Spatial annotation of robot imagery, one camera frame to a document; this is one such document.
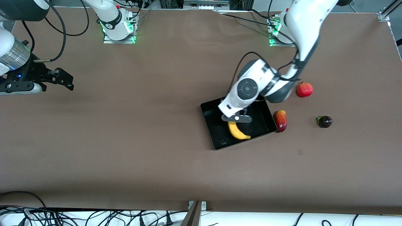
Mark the yellow banana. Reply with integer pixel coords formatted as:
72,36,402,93
228,121,252,140

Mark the black arched floor cable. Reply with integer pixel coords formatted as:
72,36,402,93
0,191,47,209

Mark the brown table cover sheet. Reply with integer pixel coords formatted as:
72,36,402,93
0,6,402,215

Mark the grey power strip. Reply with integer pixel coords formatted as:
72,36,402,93
184,0,230,10

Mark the black looping right arm cable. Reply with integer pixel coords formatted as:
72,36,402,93
44,0,89,36

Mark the black plastic tray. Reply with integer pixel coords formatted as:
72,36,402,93
200,97,278,150

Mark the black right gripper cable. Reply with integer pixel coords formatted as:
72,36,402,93
33,0,67,62

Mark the short black table cable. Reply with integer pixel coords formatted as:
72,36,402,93
250,9,277,20

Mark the small metal edge bracket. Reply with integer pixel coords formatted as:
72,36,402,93
188,201,207,211

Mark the long black table cable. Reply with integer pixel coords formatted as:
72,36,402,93
217,12,272,27

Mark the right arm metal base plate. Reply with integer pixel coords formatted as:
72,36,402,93
103,13,136,44

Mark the dark slanted pole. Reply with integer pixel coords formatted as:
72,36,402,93
180,201,202,226

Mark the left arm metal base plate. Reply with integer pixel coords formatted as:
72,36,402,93
269,17,298,47

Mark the red mango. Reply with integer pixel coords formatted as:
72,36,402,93
273,110,288,133

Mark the small dark purple eggplant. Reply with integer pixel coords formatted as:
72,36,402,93
316,115,333,128

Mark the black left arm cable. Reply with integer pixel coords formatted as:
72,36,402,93
232,52,302,91

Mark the red pomegranate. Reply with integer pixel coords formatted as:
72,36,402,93
296,82,314,98

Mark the white cloth under cables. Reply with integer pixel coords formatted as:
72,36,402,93
0,209,402,226

